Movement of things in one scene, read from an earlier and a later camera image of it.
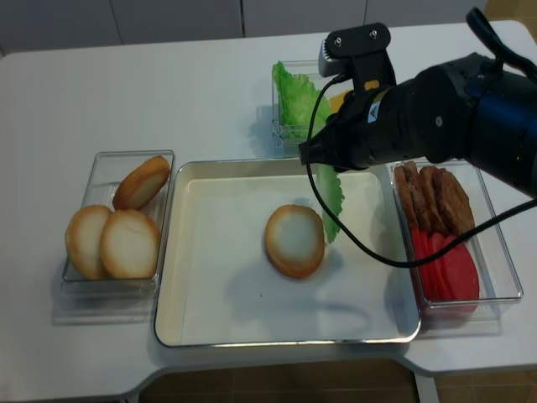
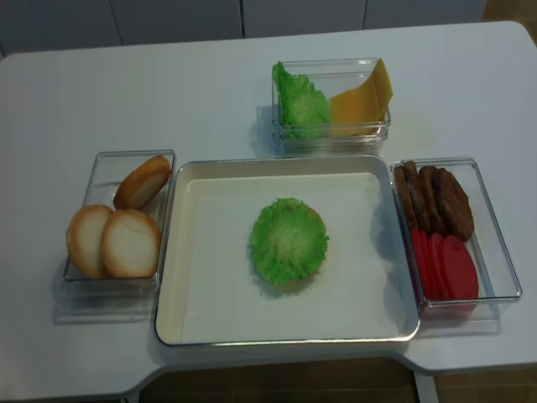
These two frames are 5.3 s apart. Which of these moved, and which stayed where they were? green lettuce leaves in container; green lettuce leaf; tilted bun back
Moved: green lettuce leaf
Stayed: tilted bun back; green lettuce leaves in container
